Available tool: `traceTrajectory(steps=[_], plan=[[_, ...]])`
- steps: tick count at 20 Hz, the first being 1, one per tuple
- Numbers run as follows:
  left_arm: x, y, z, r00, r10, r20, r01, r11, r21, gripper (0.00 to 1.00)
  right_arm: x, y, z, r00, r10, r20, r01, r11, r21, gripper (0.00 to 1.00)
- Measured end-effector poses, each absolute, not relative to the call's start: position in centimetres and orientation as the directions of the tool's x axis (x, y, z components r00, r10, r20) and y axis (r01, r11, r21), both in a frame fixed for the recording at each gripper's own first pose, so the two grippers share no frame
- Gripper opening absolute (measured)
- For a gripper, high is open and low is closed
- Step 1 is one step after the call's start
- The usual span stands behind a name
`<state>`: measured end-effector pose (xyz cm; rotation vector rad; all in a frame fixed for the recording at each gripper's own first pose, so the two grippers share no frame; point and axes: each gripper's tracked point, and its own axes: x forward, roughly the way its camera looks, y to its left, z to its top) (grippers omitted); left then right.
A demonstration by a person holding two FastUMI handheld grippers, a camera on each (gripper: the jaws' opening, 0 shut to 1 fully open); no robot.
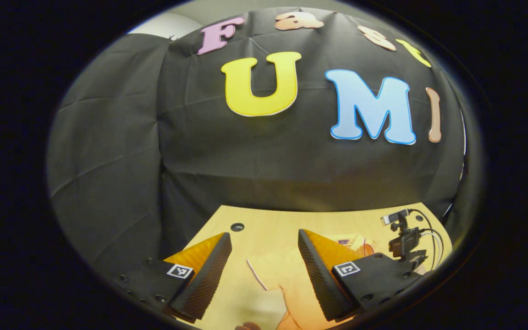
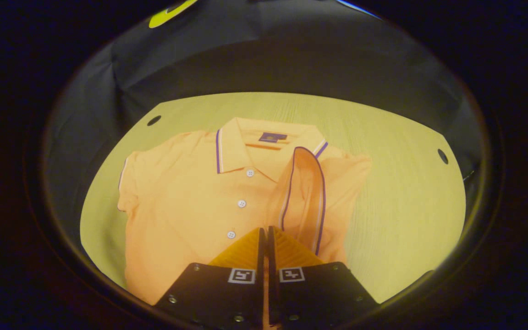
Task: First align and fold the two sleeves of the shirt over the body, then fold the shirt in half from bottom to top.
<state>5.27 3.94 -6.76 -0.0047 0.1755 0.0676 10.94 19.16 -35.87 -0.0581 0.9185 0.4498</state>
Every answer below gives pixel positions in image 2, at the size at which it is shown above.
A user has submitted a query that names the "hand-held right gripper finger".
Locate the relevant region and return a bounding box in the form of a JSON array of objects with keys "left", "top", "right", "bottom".
[
  {"left": 268, "top": 225, "right": 380, "bottom": 330},
  {"left": 154, "top": 227, "right": 265, "bottom": 330}
]

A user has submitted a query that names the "orange T-shirt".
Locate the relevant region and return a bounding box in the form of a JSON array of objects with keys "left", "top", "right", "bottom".
[{"left": 117, "top": 117, "right": 373, "bottom": 305}]

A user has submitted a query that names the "black backdrop cloth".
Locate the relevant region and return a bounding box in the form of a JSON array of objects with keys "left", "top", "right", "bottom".
[{"left": 44, "top": 0, "right": 484, "bottom": 294}]

